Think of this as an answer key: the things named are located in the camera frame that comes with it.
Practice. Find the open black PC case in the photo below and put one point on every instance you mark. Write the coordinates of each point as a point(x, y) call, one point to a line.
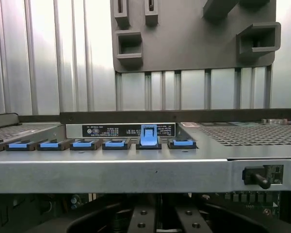
point(111, 174)

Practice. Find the black intrusion switch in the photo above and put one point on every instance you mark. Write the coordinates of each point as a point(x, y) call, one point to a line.
point(259, 178)

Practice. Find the grey parts rack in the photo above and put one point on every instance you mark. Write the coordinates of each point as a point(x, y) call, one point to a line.
point(184, 36)

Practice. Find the green motherboard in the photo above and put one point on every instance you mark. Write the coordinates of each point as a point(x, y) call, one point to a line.
point(257, 204)

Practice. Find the black rear panel label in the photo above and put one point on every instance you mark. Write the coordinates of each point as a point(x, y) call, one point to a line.
point(111, 131)

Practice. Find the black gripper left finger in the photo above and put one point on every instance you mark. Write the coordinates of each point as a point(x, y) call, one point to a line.
point(143, 221)

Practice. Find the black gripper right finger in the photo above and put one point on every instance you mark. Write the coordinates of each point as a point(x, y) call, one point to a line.
point(188, 221)

